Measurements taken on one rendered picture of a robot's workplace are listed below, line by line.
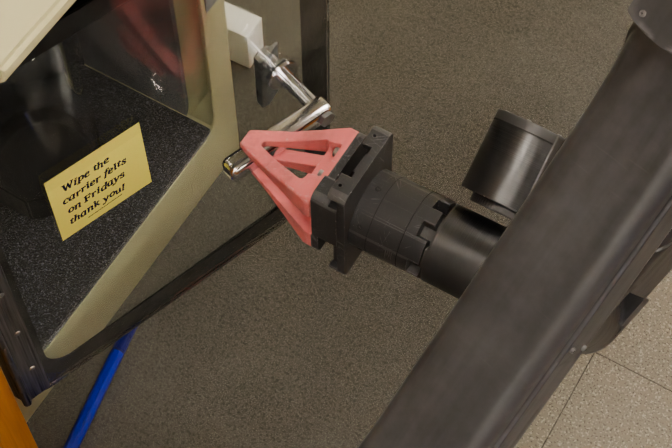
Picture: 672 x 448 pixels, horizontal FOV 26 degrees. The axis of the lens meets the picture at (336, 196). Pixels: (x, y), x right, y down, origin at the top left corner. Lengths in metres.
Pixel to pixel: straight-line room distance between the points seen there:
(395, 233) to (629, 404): 1.35
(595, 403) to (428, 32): 0.99
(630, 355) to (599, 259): 1.68
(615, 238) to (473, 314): 0.08
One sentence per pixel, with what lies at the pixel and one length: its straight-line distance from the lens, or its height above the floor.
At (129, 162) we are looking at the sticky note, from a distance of 1.01.
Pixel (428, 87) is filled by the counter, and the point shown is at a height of 0.94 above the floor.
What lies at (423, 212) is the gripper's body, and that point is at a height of 1.23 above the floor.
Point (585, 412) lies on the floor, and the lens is 2.26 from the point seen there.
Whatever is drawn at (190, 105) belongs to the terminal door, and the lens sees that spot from 1.01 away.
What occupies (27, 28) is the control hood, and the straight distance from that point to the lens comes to 0.71.
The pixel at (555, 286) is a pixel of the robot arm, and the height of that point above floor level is 1.49.
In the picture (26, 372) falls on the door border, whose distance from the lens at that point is 1.14.
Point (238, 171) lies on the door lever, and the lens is 1.01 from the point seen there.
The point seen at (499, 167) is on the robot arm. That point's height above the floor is 1.26.
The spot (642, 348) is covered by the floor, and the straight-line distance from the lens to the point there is 2.32.
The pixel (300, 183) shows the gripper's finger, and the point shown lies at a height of 1.23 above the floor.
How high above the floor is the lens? 2.06
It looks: 59 degrees down
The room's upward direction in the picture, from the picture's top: straight up
